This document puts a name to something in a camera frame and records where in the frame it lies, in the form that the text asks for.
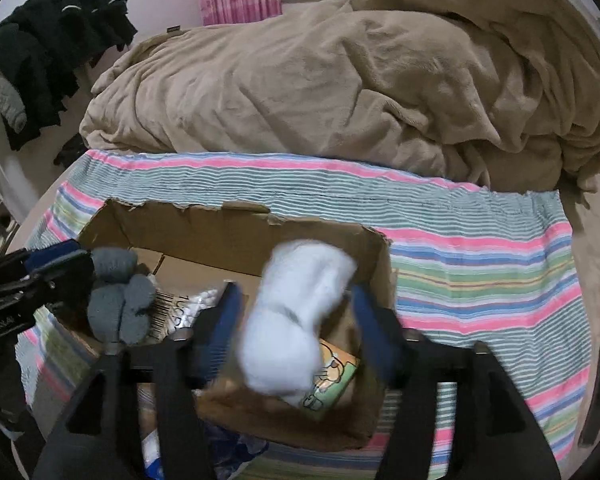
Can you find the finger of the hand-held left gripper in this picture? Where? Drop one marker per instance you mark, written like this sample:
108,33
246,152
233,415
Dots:
70,282
55,255

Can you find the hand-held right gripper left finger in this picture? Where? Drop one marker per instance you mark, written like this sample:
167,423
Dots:
226,327

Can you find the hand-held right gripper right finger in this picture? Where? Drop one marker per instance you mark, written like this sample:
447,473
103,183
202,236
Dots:
375,340

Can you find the grey sock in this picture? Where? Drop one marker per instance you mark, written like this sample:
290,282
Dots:
117,305

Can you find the white sock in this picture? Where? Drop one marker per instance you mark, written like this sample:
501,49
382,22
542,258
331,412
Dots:
285,325

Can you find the cardboard box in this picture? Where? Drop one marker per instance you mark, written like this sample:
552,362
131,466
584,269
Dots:
230,232

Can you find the cotton swab pack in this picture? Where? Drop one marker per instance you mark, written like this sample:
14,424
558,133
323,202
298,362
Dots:
177,310

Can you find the yellow cartoon print pack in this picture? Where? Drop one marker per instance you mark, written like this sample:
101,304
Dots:
332,377

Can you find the blue white plastic packaging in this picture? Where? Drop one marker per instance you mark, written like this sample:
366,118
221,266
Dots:
240,452

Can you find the striped colourful cloth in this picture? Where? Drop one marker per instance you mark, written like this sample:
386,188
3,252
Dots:
480,270

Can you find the grey hanging garment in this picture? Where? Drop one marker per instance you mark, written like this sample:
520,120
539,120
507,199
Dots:
11,102

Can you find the black hanging clothes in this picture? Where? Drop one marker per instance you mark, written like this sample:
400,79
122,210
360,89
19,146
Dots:
45,35

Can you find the black flat bar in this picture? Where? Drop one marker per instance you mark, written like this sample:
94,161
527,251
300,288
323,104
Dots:
596,395

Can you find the beige fleece blanket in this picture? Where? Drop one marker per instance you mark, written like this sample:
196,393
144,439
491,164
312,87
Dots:
340,80

